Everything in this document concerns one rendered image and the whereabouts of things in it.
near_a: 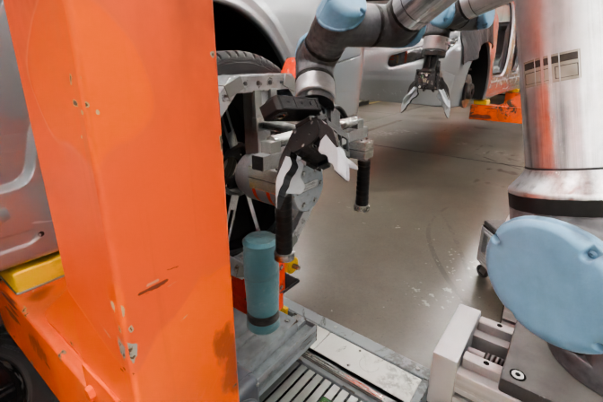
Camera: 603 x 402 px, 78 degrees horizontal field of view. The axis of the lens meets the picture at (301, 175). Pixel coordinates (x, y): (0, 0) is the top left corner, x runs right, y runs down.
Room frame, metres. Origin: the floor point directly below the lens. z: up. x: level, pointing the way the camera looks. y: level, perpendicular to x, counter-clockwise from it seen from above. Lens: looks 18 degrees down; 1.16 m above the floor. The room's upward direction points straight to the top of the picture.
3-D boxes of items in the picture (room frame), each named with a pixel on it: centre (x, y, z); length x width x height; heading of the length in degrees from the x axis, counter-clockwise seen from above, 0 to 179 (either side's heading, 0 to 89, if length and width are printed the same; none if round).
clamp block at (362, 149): (0.99, -0.15, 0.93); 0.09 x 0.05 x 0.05; 52
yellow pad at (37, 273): (0.76, 0.61, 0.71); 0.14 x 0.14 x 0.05; 52
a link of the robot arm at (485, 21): (1.16, -0.48, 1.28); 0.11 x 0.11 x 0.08; 40
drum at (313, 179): (0.94, 0.06, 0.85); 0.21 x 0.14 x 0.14; 52
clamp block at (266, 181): (0.73, 0.06, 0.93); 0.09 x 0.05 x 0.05; 52
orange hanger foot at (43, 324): (0.66, 0.48, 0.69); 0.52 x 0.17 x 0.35; 52
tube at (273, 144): (0.83, 0.08, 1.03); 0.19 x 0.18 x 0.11; 52
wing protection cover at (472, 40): (3.59, -1.53, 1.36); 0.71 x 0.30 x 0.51; 142
